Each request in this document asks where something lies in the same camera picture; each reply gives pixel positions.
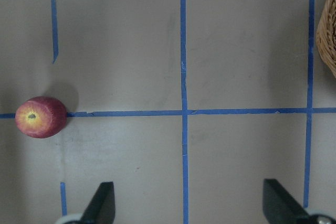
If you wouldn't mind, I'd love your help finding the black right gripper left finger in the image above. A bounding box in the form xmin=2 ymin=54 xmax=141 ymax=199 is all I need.
xmin=79 ymin=182 xmax=116 ymax=224

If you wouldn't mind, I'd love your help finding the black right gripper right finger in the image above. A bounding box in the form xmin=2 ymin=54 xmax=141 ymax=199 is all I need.
xmin=262 ymin=179 xmax=310 ymax=224

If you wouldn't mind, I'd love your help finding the red apple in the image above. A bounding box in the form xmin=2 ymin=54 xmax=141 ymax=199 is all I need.
xmin=15 ymin=96 xmax=67 ymax=138

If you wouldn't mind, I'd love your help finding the wicker basket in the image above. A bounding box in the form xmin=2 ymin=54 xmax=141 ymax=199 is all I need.
xmin=316 ymin=0 xmax=335 ymax=77

